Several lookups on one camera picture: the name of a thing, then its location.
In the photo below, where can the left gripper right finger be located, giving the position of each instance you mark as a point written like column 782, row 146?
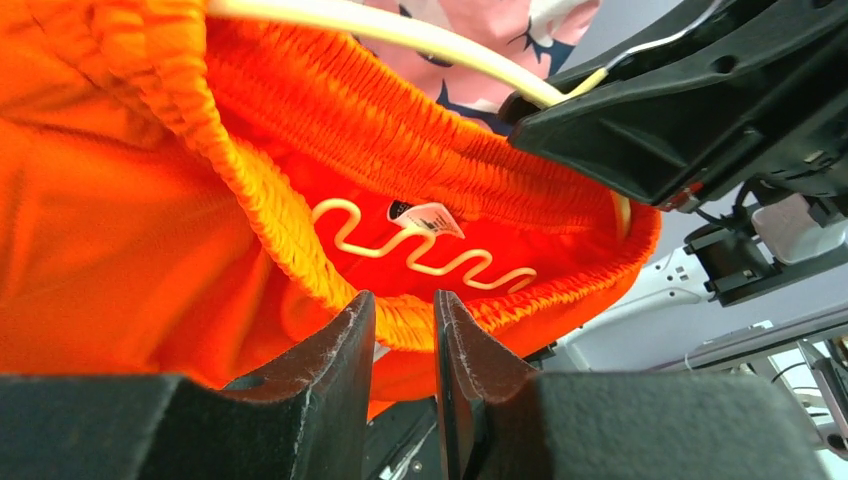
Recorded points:
column 500, row 418

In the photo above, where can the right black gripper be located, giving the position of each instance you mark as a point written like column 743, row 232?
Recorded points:
column 710, row 95

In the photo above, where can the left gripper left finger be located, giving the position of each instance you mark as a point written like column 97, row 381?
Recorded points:
column 301, row 416

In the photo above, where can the yellow hanger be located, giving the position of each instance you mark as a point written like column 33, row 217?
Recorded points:
column 365, row 21

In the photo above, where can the orange shorts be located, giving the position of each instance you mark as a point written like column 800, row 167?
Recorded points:
column 159, row 169

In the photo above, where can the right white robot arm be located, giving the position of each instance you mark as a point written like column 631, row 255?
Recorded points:
column 636, row 298

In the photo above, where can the pink shark print shorts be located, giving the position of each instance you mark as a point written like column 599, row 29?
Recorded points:
column 538, row 35

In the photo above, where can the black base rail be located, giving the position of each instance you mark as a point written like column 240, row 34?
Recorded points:
column 403, row 443

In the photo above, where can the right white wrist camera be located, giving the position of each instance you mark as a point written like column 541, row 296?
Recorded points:
column 792, row 235

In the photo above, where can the aluminium frame rail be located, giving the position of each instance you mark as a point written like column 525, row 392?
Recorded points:
column 820, row 338

